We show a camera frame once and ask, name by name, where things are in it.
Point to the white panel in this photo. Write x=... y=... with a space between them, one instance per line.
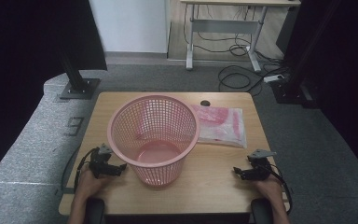
x=130 y=25

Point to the black curtain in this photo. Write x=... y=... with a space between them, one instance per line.
x=21 y=62

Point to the black stand with dark base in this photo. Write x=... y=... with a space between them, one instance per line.
x=292 y=90

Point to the pink and white plastic bag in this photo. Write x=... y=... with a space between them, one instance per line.
x=222 y=124

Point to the grey metal frame desk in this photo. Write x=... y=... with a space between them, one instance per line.
x=223 y=26

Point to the white power strip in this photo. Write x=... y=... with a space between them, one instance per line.
x=273 y=78

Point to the black chair armrest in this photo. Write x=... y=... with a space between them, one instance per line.
x=261 y=213
x=95 y=211

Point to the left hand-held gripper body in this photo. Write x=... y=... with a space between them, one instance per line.
x=99 y=161

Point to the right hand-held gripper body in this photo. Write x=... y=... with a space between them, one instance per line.
x=259 y=169

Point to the pink plastic mesh basket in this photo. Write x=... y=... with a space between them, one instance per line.
x=167 y=174

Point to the person's left hand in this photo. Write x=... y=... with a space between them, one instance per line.
x=88 y=185

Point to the person's right hand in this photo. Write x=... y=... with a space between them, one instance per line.
x=272 y=188

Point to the black stand with base plate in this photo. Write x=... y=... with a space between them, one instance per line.
x=77 y=84

